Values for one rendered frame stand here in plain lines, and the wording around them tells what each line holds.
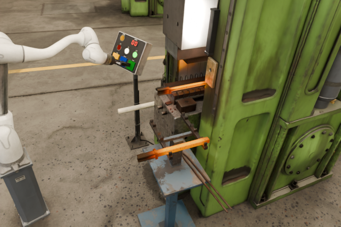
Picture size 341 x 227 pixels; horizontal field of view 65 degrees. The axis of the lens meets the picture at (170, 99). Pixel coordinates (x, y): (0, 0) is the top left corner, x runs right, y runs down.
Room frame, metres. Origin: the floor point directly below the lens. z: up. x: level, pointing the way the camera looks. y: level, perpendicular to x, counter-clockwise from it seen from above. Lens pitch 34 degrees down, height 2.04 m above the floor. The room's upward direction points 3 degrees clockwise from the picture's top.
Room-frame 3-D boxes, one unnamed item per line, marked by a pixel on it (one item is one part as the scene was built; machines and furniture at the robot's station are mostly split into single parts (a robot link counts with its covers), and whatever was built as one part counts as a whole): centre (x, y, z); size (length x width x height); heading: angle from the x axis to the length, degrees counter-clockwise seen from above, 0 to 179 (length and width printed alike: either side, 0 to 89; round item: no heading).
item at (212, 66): (1.44, -0.24, 1.27); 0.09 x 0.02 x 0.17; 26
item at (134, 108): (1.94, 0.25, 0.62); 0.44 x 0.05 x 0.05; 116
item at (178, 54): (1.76, -0.17, 1.32); 0.42 x 0.20 x 0.10; 116
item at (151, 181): (1.65, 0.06, 0.01); 0.58 x 0.39 x 0.01; 26
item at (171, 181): (1.17, -0.05, 0.75); 0.40 x 0.30 x 0.02; 25
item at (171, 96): (1.76, -0.17, 0.96); 0.42 x 0.20 x 0.09; 116
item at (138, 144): (2.14, 0.33, 0.05); 0.22 x 0.22 x 0.09; 26
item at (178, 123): (1.71, -0.20, 0.69); 0.56 x 0.38 x 0.45; 116
